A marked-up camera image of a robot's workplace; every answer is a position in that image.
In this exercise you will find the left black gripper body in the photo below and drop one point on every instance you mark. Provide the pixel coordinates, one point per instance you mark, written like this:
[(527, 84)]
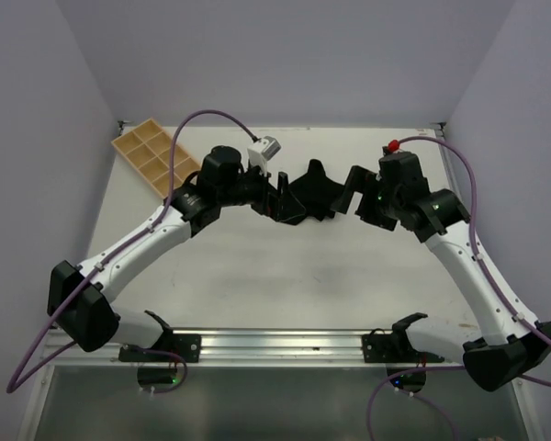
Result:
[(253, 190)]

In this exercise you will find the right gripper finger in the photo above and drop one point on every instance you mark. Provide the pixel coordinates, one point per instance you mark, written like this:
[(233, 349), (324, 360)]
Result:
[(343, 202), (357, 179)]

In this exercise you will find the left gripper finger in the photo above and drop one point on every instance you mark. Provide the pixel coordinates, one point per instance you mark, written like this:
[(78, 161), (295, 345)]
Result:
[(289, 210), (282, 186)]

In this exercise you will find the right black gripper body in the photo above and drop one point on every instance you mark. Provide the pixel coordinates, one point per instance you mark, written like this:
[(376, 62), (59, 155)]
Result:
[(378, 204)]

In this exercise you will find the black underwear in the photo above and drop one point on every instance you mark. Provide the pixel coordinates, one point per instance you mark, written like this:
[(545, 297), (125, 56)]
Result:
[(316, 192)]

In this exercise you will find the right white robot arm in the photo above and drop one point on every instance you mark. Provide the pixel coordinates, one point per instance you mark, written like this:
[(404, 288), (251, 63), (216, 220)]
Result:
[(509, 339)]

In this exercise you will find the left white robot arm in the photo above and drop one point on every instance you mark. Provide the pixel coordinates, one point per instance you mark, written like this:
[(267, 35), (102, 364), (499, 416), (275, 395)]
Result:
[(81, 297)]

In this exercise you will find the wooden compartment tray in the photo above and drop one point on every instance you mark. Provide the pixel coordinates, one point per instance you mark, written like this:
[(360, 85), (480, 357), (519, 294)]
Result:
[(147, 150)]

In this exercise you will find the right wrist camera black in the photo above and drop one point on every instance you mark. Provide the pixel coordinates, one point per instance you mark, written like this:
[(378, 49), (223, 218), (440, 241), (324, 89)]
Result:
[(399, 167)]

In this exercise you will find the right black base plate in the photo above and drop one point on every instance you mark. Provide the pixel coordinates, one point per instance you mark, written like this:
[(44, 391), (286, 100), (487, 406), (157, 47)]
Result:
[(389, 349)]

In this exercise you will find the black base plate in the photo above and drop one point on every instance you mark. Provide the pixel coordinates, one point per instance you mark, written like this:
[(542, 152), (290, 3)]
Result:
[(165, 351), (389, 349)]

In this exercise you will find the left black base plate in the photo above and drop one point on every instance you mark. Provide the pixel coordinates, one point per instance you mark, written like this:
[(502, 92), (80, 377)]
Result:
[(165, 351)]

